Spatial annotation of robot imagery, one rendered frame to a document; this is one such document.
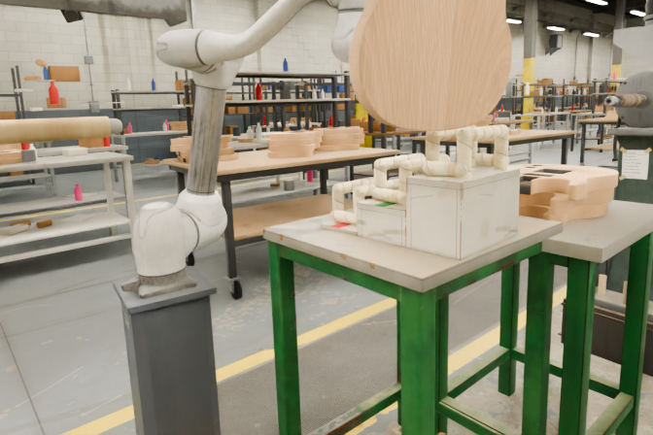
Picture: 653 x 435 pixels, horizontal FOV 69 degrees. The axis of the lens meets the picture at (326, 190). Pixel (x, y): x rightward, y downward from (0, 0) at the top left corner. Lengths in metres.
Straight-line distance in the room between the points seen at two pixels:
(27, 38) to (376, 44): 11.33
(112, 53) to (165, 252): 10.92
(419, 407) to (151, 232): 0.95
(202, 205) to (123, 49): 10.87
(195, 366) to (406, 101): 1.15
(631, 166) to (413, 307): 1.84
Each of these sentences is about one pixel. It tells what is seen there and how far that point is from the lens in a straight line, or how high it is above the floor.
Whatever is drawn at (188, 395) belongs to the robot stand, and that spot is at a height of 0.35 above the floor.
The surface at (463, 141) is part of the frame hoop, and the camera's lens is 1.07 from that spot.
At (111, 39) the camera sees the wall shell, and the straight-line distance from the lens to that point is 12.42.
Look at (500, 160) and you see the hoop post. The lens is 1.22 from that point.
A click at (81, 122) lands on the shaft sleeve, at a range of 0.78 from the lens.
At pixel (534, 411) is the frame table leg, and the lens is 1.66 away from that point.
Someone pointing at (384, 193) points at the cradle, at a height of 1.05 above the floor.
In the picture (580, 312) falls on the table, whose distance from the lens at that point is 1.48.
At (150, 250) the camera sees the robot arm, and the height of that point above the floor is 0.84.
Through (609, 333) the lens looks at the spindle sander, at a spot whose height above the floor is 0.14.
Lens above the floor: 1.27
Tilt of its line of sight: 10 degrees down
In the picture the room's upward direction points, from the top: 2 degrees counter-clockwise
